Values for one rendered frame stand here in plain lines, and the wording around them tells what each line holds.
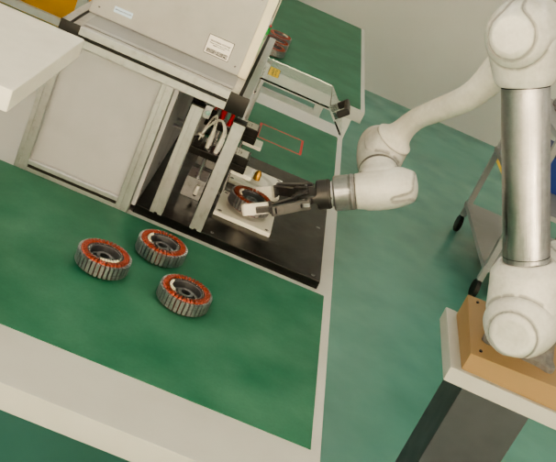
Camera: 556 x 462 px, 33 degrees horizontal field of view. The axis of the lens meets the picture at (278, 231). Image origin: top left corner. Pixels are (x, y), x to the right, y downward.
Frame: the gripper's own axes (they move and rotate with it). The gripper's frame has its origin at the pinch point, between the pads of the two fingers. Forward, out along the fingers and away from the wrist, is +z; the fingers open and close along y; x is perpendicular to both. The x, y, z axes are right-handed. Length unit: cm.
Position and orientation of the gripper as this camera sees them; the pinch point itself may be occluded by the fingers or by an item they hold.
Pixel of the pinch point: (251, 201)
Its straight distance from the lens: 239.5
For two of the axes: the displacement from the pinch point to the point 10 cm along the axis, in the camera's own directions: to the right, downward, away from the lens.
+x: -1.3, -9.2, -3.7
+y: 0.8, -3.8, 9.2
